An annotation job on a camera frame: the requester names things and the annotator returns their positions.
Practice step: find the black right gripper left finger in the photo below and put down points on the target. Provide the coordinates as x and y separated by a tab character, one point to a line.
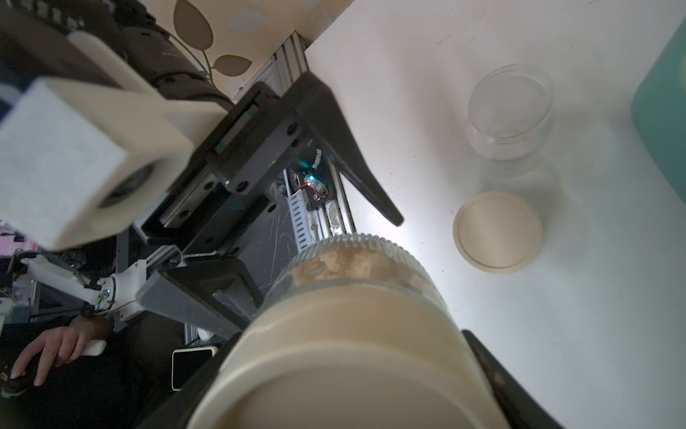
179	408

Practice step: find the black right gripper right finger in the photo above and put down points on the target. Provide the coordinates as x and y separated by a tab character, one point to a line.
519	408

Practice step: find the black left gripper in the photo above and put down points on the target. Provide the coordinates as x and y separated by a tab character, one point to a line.
225	191

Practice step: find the beige lid jar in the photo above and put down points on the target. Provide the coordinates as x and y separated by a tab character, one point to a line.
353	334
498	232

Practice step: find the clear peanut jar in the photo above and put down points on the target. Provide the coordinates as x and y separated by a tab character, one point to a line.
510	113

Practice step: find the operator hand in background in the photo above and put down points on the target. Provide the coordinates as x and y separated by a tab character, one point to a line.
60	345

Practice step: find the green bin with bag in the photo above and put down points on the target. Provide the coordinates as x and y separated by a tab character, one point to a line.
658	112

